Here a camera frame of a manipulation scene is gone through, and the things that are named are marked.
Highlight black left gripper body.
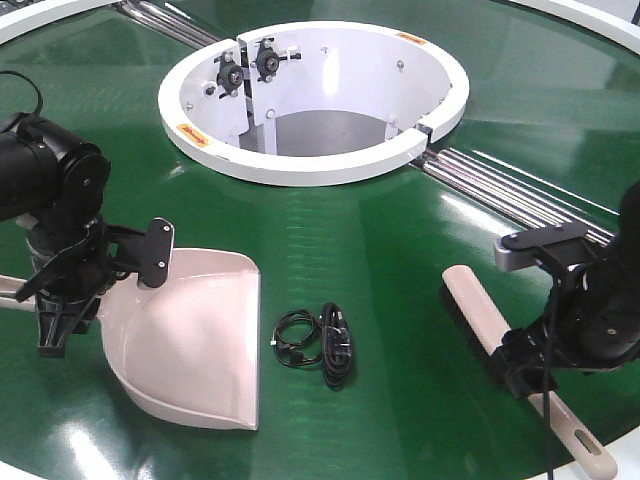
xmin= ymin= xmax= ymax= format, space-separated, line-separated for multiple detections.
xmin=14 ymin=214 xmax=146 ymax=302

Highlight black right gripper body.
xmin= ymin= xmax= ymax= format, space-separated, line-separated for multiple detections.
xmin=492 ymin=327 xmax=581 ymax=399

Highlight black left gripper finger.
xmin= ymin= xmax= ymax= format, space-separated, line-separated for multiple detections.
xmin=35 ymin=293 xmax=100 ymax=358

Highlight pink hand brush black bristles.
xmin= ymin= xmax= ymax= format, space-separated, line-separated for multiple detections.
xmin=442 ymin=265 xmax=618 ymax=479

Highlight pink plastic dustpan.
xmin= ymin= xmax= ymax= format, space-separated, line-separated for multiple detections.
xmin=0 ymin=247 xmax=262 ymax=432

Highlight thick black cable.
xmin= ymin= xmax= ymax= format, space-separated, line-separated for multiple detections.
xmin=318 ymin=301 xmax=358 ymax=391

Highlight thin black cable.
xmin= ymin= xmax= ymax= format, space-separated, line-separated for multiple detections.
xmin=270 ymin=308 xmax=326 ymax=367

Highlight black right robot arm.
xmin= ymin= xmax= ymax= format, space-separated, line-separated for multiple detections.
xmin=489 ymin=184 xmax=639 ymax=398

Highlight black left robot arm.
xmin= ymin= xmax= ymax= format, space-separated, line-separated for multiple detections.
xmin=1 ymin=112 xmax=145 ymax=358

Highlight right steel roller set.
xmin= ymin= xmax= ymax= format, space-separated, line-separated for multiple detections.
xmin=411 ymin=148 xmax=618 ymax=246

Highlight steel roller set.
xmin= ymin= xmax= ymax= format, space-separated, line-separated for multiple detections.
xmin=116 ymin=1 xmax=221 ymax=49
xmin=411 ymin=148 xmax=618 ymax=246

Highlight orange warning label left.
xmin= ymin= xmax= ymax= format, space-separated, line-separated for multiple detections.
xmin=178 ymin=123 xmax=211 ymax=148

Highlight orange warning label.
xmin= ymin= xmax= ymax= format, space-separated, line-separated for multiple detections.
xmin=396 ymin=32 xmax=428 ymax=45
xmin=178 ymin=123 xmax=211 ymax=148

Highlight white outer rim left segment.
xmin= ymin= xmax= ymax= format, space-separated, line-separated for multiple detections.
xmin=0 ymin=0 xmax=116 ymax=44

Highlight white rim segment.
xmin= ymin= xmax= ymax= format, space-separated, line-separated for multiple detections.
xmin=0 ymin=0 xmax=116 ymax=44
xmin=513 ymin=0 xmax=639 ymax=54

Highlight left steel roller set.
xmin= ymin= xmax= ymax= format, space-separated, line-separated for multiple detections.
xmin=116 ymin=1 xmax=221 ymax=49

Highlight white outer rim right segment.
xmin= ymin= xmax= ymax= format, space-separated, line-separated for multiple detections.
xmin=513 ymin=0 xmax=639 ymax=54

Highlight orange warning label right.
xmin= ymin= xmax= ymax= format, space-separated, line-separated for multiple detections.
xmin=396 ymin=32 xmax=428 ymax=45

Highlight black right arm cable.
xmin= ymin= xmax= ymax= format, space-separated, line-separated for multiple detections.
xmin=542 ymin=274 xmax=564 ymax=480

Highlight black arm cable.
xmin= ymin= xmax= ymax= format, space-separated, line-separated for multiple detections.
xmin=542 ymin=274 xmax=564 ymax=480
xmin=0 ymin=69 xmax=45 ymax=126

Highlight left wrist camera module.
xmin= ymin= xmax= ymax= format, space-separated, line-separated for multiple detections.
xmin=137 ymin=217 xmax=175 ymax=289

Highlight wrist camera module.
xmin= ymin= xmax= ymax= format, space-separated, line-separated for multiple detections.
xmin=137 ymin=217 xmax=175 ymax=289
xmin=494 ymin=222 xmax=596 ymax=272

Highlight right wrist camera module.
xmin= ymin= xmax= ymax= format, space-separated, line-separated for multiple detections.
xmin=494 ymin=222 xmax=596 ymax=272

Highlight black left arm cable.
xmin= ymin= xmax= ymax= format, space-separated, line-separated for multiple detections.
xmin=0 ymin=69 xmax=45 ymax=126

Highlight left black bearing mount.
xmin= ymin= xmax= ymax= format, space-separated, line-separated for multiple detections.
xmin=216 ymin=51 xmax=244 ymax=96

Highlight black bearing mount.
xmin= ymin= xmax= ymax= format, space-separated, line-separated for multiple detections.
xmin=216 ymin=51 xmax=244 ymax=96
xmin=250 ymin=37 xmax=302 ymax=83

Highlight white central ring housing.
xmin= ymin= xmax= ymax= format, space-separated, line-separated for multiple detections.
xmin=158 ymin=21 xmax=470 ymax=187

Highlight right black bearing mount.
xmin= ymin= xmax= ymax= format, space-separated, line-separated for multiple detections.
xmin=250 ymin=37 xmax=302 ymax=83

